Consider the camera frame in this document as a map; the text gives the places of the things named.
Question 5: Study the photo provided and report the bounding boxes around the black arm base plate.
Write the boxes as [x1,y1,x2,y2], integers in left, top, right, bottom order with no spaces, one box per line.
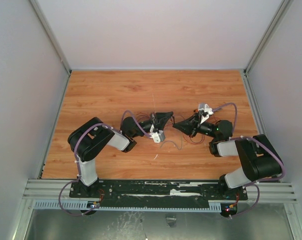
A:
[69,179,248,209]

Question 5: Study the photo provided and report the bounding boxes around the grey slotted cable duct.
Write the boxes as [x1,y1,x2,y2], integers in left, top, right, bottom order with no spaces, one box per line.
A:
[32,199,222,213]

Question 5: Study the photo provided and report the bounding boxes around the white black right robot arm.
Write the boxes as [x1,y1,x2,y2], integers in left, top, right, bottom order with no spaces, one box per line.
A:
[173,112,286,199]

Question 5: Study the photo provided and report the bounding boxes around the long red wire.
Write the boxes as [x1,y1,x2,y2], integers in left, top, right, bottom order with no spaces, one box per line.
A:
[137,112,153,122]

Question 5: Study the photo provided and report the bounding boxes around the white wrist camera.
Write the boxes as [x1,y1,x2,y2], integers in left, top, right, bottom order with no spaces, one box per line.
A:
[195,103,214,125]
[150,130,166,144]

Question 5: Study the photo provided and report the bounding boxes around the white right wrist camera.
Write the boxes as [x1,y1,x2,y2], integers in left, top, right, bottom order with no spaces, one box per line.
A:
[195,103,214,125]

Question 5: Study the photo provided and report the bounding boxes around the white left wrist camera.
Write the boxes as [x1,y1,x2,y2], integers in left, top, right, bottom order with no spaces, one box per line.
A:
[150,130,166,144]

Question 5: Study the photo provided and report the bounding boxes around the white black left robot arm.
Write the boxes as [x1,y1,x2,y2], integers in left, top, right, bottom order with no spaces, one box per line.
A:
[67,110,174,198]

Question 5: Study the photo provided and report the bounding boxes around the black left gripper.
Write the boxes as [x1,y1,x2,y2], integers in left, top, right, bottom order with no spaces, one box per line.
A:
[132,111,174,138]

